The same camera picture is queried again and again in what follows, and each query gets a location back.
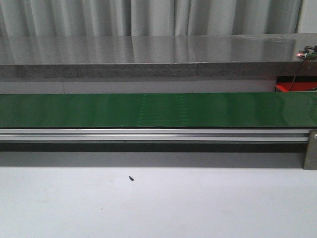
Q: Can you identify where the grey stone counter slab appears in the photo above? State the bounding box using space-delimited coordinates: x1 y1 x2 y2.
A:
0 33 317 78

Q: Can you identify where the green conveyor belt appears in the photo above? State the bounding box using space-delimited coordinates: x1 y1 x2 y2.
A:
0 92 317 128

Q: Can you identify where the red bin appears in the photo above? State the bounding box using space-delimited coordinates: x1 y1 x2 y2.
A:
275 76 317 92

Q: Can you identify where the green circuit board red LED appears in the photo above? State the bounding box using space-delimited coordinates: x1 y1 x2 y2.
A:
296 46 317 60

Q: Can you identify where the grey pleated curtain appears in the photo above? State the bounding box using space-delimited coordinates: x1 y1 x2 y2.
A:
0 0 303 37

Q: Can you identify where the aluminium conveyor side rail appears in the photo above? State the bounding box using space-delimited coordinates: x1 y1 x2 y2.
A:
0 128 316 143

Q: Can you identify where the steel conveyor support bracket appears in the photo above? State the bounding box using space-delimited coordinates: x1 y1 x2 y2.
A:
303 130 317 170

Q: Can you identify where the thin brown wire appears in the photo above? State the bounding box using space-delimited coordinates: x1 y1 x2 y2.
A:
288 57 309 92

